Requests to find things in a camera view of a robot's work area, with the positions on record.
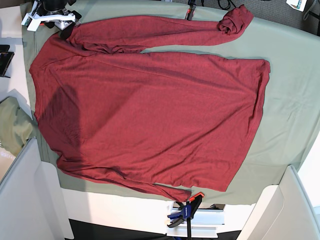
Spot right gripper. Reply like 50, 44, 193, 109
43, 0, 82, 40

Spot red long-sleeve shirt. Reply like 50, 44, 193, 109
29, 5, 271, 202

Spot black tablet device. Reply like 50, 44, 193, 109
0, 44, 15, 77

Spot crumpled green cloth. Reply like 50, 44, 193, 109
0, 96, 38, 156

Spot orange black clamp top middle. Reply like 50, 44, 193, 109
184, 0, 197, 21

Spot white bin left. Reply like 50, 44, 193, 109
0, 138, 74, 240

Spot white bin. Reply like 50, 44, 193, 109
238, 165, 320, 240
0, 138, 74, 240

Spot blue orange bar clamp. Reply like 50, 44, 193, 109
167, 192, 205, 240

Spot white bin right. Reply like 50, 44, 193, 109
238, 165, 320, 240

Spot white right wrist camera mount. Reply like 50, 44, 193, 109
21, 12, 76, 32

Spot black cables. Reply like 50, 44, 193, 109
199, 0, 238, 10

